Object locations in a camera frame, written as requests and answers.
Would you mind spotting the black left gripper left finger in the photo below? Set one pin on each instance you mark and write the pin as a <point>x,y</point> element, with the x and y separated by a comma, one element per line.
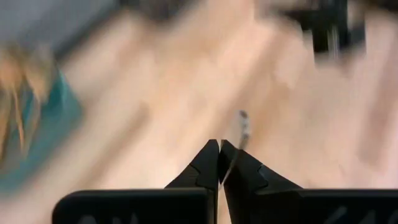
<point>140,208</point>

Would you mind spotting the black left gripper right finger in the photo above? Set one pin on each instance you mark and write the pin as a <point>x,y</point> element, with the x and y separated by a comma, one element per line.
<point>295,208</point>

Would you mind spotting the teal plastic bin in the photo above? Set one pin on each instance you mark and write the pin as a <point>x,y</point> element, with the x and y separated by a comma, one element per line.
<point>62,124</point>

